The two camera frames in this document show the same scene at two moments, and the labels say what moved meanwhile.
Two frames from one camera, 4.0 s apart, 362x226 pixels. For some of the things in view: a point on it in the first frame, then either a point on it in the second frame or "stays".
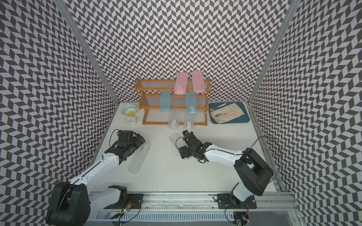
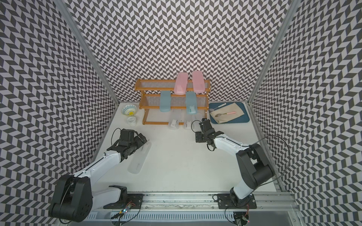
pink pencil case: (181, 84) stays
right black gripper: (185, 149) -> (198, 135)
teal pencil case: (165, 103) stays
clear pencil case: (177, 141) -> (198, 118)
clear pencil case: (138, 157) stays
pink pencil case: (199, 82) stays
